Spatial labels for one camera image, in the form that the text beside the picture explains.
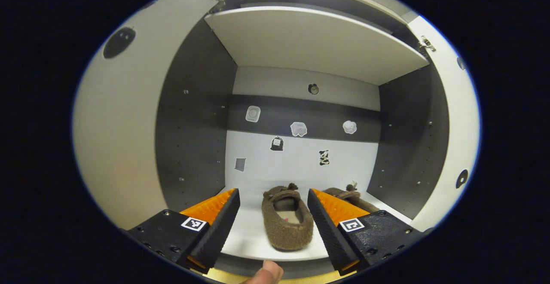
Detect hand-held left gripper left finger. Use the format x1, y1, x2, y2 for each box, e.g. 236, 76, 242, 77
127, 188, 241, 275

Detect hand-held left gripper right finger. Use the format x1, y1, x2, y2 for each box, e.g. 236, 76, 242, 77
307, 188, 426, 276

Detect brown fuzzy shoe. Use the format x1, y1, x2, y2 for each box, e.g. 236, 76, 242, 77
322, 184, 381, 214
261, 183, 314, 251

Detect white cabinet door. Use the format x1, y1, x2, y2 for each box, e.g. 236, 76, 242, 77
72, 0, 235, 231
406, 15, 481, 233

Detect white shoe cabinet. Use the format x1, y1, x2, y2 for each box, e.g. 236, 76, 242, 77
155, 0, 449, 276

